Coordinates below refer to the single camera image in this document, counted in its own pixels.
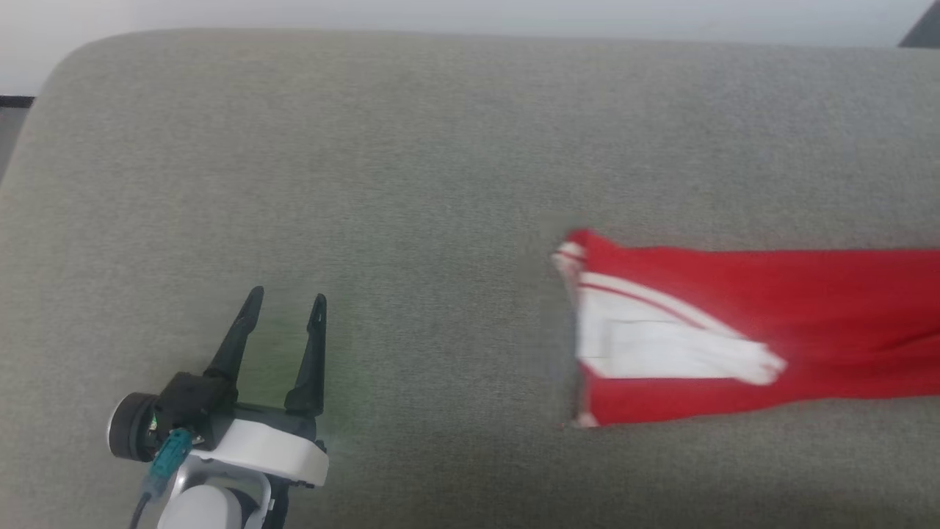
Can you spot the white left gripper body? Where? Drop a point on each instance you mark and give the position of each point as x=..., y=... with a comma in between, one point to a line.
x=279, y=452

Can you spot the black object beside sofa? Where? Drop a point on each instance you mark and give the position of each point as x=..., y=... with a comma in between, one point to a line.
x=929, y=29

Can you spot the grey fabric sofa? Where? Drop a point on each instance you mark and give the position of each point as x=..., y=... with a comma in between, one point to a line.
x=367, y=184

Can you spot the red Bulls basketball jersey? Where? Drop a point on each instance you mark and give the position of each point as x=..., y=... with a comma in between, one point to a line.
x=808, y=294

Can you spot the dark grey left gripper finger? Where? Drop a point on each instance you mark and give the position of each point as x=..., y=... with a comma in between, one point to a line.
x=312, y=360
x=239, y=338

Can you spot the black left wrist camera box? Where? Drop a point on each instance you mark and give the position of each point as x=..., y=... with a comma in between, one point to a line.
x=183, y=411

